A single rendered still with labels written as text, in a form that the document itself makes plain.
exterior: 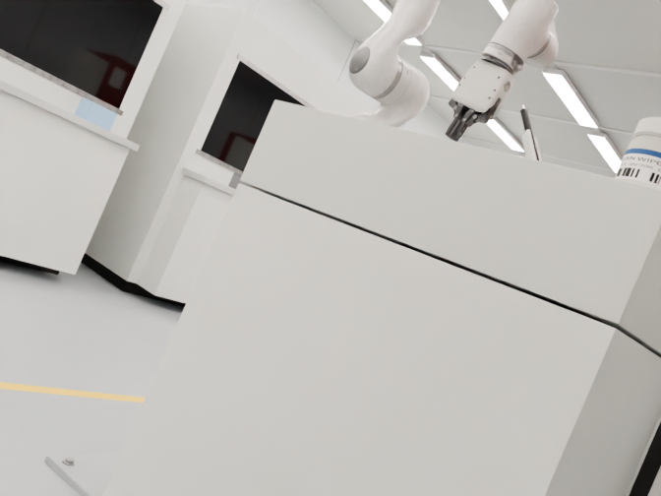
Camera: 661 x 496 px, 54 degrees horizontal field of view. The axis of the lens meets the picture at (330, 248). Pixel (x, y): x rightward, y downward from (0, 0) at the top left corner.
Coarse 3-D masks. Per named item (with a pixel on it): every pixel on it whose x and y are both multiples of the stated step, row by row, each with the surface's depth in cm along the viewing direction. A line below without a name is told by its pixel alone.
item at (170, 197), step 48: (192, 48) 442; (240, 48) 424; (288, 48) 452; (192, 96) 427; (240, 96) 436; (288, 96) 465; (336, 96) 500; (144, 144) 447; (192, 144) 420; (240, 144) 448; (144, 192) 431; (192, 192) 413; (96, 240) 450; (144, 240) 417; (192, 240) 416; (144, 288) 432; (192, 288) 428
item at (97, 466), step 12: (48, 456) 163; (60, 456) 166; (72, 456) 169; (84, 456) 171; (96, 456) 174; (108, 456) 177; (60, 468) 160; (72, 468) 162; (84, 468) 165; (96, 468) 167; (108, 468) 170; (72, 480) 157; (84, 480) 159; (96, 480) 161; (108, 480) 164; (84, 492) 154; (96, 492) 156
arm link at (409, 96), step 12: (408, 72) 158; (420, 72) 163; (396, 84) 156; (408, 84) 158; (420, 84) 161; (384, 96) 159; (396, 96) 159; (408, 96) 160; (420, 96) 161; (384, 108) 164; (396, 108) 162; (408, 108) 161; (420, 108) 163; (372, 120) 157; (384, 120) 158; (396, 120) 159; (408, 120) 162
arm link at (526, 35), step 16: (528, 0) 129; (544, 0) 129; (512, 16) 131; (528, 16) 129; (544, 16) 129; (496, 32) 133; (512, 32) 130; (528, 32) 130; (544, 32) 132; (512, 48) 130; (528, 48) 131; (544, 48) 134
